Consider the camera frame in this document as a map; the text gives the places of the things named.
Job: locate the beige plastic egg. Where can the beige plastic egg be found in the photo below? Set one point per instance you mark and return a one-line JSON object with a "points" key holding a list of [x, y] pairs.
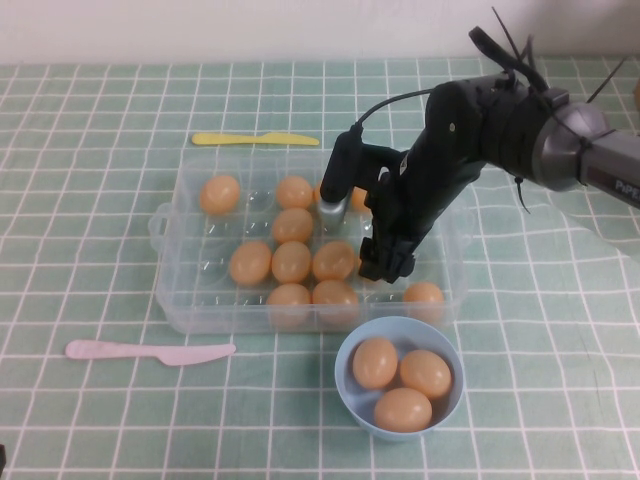
{"points": [[291, 261], [426, 374], [402, 410], [294, 192], [335, 300], [317, 193], [375, 362], [287, 300], [333, 261], [359, 199], [423, 300], [292, 225], [250, 263], [220, 195]]}

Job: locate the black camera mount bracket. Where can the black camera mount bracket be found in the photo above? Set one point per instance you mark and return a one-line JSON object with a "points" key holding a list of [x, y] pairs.
{"points": [[372, 160]]}

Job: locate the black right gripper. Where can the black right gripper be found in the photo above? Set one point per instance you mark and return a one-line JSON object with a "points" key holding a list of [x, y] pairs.
{"points": [[420, 200]]}

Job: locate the clear plastic egg box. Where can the clear plastic egg box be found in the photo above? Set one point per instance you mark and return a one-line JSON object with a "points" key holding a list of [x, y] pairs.
{"points": [[210, 317]]}

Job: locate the light blue bowl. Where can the light blue bowl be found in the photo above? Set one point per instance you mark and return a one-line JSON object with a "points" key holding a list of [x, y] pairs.
{"points": [[350, 395]]}

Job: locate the black zip tie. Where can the black zip tie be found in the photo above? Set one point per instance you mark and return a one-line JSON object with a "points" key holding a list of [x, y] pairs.
{"points": [[521, 195], [505, 31], [607, 80]]}

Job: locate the yellow plastic knife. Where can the yellow plastic knife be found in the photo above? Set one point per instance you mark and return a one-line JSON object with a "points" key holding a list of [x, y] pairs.
{"points": [[225, 139]]}

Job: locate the black wrist camera silver lens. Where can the black wrist camera silver lens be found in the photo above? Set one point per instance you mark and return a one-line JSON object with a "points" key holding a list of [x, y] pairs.
{"points": [[340, 165]]}

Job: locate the pink plastic knife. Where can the pink plastic knife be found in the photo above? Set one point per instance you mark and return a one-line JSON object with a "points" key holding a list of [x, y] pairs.
{"points": [[125, 351]]}

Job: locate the brown cardboard box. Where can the brown cardboard box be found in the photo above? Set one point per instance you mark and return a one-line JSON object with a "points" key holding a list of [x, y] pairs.
{"points": [[637, 95]]}

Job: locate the green checked tablecloth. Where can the green checked tablecloth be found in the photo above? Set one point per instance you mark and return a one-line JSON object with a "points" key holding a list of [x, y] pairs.
{"points": [[100, 250]]}

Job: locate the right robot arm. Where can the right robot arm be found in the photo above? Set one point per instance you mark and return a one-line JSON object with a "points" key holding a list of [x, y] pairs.
{"points": [[590, 150]]}

